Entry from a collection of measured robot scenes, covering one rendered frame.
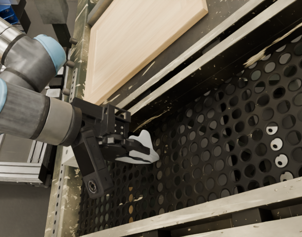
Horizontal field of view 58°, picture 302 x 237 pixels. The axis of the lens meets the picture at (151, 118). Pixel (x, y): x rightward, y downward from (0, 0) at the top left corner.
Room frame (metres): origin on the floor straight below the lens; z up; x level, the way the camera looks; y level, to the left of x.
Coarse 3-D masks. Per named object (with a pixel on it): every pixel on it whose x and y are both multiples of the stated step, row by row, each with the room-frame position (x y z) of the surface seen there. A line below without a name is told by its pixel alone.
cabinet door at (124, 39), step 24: (120, 0) 0.89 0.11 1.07; (144, 0) 0.75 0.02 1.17; (168, 0) 0.65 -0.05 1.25; (192, 0) 0.57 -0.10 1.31; (96, 24) 0.92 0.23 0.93; (120, 24) 0.76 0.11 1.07; (144, 24) 0.65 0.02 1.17; (168, 24) 0.56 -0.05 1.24; (192, 24) 0.52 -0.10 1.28; (96, 48) 0.78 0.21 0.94; (120, 48) 0.65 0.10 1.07; (144, 48) 0.55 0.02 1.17; (96, 72) 0.65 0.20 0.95; (120, 72) 0.54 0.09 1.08; (96, 96) 0.53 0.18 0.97
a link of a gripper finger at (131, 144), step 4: (124, 140) 0.21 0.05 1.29; (128, 140) 0.22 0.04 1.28; (132, 140) 0.22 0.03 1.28; (136, 140) 0.22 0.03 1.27; (116, 144) 0.21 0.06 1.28; (120, 144) 0.21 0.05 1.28; (124, 144) 0.20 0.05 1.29; (128, 144) 0.21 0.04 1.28; (132, 144) 0.21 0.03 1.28; (136, 144) 0.21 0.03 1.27; (140, 144) 0.22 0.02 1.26; (128, 148) 0.20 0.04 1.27; (132, 148) 0.20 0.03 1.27; (136, 148) 0.20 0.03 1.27; (140, 148) 0.21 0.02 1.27; (144, 148) 0.21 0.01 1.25; (148, 148) 0.22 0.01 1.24; (144, 152) 0.21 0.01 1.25; (148, 152) 0.21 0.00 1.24
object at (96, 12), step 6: (102, 0) 0.98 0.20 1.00; (108, 0) 0.96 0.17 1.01; (96, 6) 0.99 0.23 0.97; (102, 6) 0.96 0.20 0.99; (108, 6) 0.96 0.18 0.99; (90, 12) 1.00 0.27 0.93; (96, 12) 0.96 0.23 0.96; (102, 12) 0.96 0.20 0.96; (90, 18) 0.96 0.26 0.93; (96, 18) 0.96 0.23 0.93; (90, 24) 0.96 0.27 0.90
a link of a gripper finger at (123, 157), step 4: (128, 152) 0.21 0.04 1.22; (120, 156) 0.21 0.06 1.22; (124, 156) 0.21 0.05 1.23; (128, 156) 0.21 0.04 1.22; (120, 160) 0.20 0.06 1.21; (124, 160) 0.20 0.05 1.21; (128, 160) 0.21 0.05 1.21; (132, 160) 0.21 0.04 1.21; (136, 160) 0.21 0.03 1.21; (140, 160) 0.21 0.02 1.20; (144, 160) 0.21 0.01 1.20
